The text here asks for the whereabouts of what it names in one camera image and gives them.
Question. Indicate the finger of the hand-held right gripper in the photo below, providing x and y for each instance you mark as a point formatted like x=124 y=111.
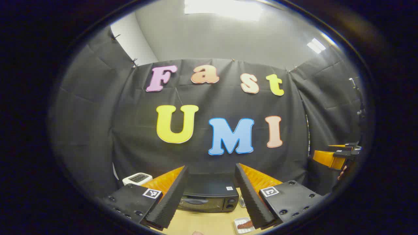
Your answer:
x=349 y=145
x=325 y=159

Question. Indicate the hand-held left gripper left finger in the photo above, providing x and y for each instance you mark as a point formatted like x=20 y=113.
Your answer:
x=171 y=202

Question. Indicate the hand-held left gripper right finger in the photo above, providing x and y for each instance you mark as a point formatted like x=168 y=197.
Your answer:
x=249 y=199

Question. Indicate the black electric oven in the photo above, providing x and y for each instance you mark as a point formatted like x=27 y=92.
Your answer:
x=209 y=189

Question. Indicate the white ridged tray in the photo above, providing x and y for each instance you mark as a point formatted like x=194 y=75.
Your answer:
x=241 y=231

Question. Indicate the white toaster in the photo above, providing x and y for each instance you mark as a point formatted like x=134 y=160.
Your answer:
x=137 y=179

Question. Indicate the dark metal stand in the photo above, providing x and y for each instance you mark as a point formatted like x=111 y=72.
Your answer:
x=359 y=98

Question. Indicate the black backdrop cloth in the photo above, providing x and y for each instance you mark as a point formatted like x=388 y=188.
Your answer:
x=130 y=130

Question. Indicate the ceiling light panel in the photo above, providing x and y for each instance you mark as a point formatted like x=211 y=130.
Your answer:
x=222 y=8
x=316 y=45

